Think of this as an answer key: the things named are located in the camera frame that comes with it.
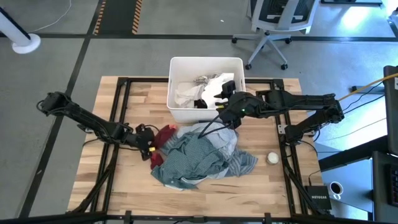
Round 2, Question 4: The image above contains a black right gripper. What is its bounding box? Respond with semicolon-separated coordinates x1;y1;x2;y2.
197;92;253;139

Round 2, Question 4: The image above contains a black computer tower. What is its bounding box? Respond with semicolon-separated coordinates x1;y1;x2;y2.
382;65;398;156

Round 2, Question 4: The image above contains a white office chair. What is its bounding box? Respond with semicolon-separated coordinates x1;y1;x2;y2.
231;0;320;71

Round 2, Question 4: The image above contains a white mug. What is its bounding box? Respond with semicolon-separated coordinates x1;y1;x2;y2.
328;181;344;200

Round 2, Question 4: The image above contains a black hazard-striped floor mat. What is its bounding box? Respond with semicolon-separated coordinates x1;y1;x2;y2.
92;0;144;35

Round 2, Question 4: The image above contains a white post with round base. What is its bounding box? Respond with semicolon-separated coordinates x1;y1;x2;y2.
0;6;42;55

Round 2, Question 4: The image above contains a black Netgear network switch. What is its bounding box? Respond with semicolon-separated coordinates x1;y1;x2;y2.
303;185;332;211

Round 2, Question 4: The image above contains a white black-patterned garment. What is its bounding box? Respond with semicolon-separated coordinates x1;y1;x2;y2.
192;73;222;86

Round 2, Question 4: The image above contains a teal dotted shirt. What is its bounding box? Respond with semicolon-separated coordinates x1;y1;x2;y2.
151;132;229;190

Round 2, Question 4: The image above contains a grey side desk black frame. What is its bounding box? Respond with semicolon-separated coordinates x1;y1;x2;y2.
318;136;398;223

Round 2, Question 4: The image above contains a black metal table frame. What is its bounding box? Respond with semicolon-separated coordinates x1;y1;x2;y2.
0;77;398;224

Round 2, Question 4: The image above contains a black floor cable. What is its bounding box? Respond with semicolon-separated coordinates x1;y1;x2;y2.
313;81;386;147

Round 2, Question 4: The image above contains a grey power strip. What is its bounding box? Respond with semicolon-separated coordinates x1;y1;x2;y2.
350;85;386;95

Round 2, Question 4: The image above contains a white floor cable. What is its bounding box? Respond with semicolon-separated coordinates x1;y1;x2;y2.
29;0;72;34

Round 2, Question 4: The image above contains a white plastic bin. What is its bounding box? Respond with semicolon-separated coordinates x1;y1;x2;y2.
167;56;248;124

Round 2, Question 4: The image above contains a yellow cable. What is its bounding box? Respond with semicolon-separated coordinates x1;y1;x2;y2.
337;72;398;102

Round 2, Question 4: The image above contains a red garment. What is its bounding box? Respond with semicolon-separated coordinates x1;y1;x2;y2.
150;124;178;171

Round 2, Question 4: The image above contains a black garment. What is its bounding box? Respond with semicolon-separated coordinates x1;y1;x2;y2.
193;98;208;110

